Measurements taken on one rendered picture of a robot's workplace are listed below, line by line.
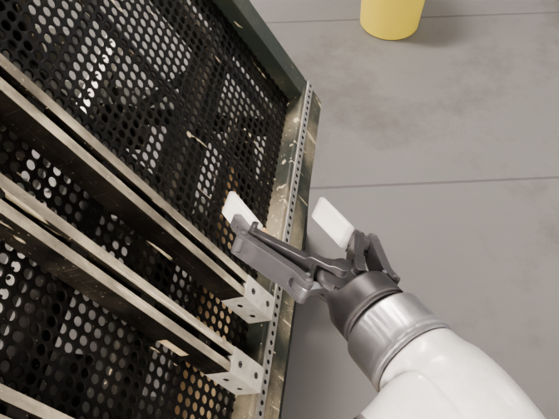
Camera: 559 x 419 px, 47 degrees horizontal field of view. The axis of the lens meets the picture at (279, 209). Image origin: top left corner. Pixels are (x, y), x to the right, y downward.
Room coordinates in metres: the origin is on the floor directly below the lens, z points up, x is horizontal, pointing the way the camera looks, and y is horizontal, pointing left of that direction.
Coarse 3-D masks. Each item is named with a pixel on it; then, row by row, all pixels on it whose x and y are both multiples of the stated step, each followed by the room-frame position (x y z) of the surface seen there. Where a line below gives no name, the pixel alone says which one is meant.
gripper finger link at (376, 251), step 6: (372, 234) 0.43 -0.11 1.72; (372, 240) 0.42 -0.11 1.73; (378, 240) 0.42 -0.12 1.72; (372, 246) 0.41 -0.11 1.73; (378, 246) 0.41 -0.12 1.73; (366, 252) 0.41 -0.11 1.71; (372, 252) 0.40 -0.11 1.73; (378, 252) 0.40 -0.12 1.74; (366, 258) 0.40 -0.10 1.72; (372, 258) 0.39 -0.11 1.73; (378, 258) 0.38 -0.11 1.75; (384, 258) 0.39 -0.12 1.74; (366, 264) 0.39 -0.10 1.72; (372, 264) 0.38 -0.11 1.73; (378, 264) 0.38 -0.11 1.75; (384, 264) 0.37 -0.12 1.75; (372, 270) 0.38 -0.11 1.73; (378, 270) 0.37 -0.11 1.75; (390, 270) 0.36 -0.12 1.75; (390, 276) 0.35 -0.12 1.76; (396, 276) 0.35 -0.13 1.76; (396, 282) 0.35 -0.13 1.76
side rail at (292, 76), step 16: (224, 0) 1.54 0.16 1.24; (240, 0) 1.57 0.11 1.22; (240, 16) 1.53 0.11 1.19; (256, 16) 1.58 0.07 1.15; (240, 32) 1.53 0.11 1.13; (256, 32) 1.53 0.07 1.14; (256, 48) 1.53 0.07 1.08; (272, 48) 1.54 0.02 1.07; (272, 64) 1.52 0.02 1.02; (288, 64) 1.56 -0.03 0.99; (288, 80) 1.51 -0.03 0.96; (288, 96) 1.51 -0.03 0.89
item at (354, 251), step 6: (354, 234) 0.42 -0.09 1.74; (360, 234) 0.43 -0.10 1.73; (354, 240) 0.41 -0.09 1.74; (360, 240) 0.41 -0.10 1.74; (348, 246) 0.42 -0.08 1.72; (354, 246) 0.40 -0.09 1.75; (360, 246) 0.40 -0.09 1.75; (348, 252) 0.40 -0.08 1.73; (354, 252) 0.38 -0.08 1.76; (360, 252) 0.39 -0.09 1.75; (348, 258) 0.39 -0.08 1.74; (354, 258) 0.37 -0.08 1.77; (360, 258) 0.37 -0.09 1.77; (354, 264) 0.35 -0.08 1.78; (360, 264) 0.35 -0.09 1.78; (354, 270) 0.35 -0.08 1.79; (360, 270) 0.34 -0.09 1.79
